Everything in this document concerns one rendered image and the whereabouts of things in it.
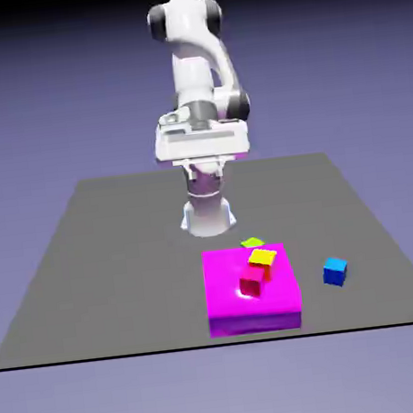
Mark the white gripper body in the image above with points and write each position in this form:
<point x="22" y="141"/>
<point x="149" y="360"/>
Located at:
<point x="201" y="142"/>

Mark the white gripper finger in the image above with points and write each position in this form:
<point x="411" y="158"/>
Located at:
<point x="190" y="171"/>
<point x="218" y="167"/>

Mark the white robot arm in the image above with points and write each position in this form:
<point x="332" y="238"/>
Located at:
<point x="190" y="49"/>

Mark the small green cube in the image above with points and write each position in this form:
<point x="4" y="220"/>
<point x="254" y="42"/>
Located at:
<point x="252" y="242"/>

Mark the small yellow cube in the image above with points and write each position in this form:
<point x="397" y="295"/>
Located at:
<point x="263" y="259"/>

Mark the small pink cube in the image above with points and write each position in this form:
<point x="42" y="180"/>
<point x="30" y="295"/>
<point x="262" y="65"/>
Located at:
<point x="250" y="284"/>

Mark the small blue cube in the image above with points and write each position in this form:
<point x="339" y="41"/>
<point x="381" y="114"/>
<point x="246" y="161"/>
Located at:
<point x="334" y="271"/>

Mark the large magenta box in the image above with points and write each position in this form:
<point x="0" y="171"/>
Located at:
<point x="251" y="295"/>

